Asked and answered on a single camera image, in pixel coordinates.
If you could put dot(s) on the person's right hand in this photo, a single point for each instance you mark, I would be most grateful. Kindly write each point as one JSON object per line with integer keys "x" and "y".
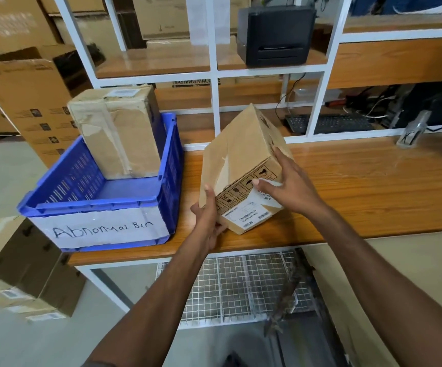
{"x": 295, "y": 191}

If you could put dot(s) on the person's left hand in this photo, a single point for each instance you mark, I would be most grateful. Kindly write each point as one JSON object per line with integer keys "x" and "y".
{"x": 204, "y": 225}

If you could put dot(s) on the person's right thumb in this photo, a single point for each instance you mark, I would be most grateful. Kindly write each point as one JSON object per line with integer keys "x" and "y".
{"x": 266, "y": 185}

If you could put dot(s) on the person's left thumb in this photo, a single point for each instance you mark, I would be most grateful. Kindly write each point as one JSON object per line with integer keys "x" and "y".
{"x": 210, "y": 204}

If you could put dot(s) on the small labelled cardboard box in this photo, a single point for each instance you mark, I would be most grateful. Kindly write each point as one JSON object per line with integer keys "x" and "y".
{"x": 240, "y": 156}

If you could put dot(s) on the person's left forearm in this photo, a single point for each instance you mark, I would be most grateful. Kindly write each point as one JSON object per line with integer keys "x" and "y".
{"x": 156, "y": 305}

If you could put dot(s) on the person's right forearm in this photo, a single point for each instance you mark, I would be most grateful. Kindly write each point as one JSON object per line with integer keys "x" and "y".
{"x": 389, "y": 290}

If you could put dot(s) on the blue plastic crate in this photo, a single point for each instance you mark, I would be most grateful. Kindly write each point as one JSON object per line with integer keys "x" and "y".
{"x": 129, "y": 193}

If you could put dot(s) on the black keyboard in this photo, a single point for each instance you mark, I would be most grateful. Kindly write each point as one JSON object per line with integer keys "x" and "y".
{"x": 330, "y": 123}

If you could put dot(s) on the white handwritten paper label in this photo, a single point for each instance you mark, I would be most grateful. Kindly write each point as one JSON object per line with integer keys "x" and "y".
{"x": 102, "y": 227}

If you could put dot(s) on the taped worn cardboard box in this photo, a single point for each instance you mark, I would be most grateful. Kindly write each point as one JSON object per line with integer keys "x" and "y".
{"x": 119, "y": 133}

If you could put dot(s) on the black label printer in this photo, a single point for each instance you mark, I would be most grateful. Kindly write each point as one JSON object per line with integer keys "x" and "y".
{"x": 276, "y": 34}

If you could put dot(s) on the white hanging paper sheet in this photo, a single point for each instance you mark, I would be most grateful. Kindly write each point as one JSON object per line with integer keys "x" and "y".
{"x": 201, "y": 19}

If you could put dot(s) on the brown cardboard box with stickers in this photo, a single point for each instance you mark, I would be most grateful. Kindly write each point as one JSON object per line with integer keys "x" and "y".
{"x": 33, "y": 275}

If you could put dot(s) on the plain brown cardboard carton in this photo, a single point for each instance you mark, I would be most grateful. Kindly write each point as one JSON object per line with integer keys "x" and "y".
{"x": 159, "y": 15}

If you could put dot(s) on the large open cardboard carton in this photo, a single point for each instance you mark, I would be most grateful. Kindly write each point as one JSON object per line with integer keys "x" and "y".
{"x": 25, "y": 99}

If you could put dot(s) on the blue fabric item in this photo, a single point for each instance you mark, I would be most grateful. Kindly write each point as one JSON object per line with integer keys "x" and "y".
{"x": 397, "y": 3}

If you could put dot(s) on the printed brown cardboard carton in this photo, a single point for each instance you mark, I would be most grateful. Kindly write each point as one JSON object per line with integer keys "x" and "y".
{"x": 12, "y": 20}

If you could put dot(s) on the white metal shelf frame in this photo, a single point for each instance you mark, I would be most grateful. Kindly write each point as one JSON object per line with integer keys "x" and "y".
{"x": 215, "y": 72}

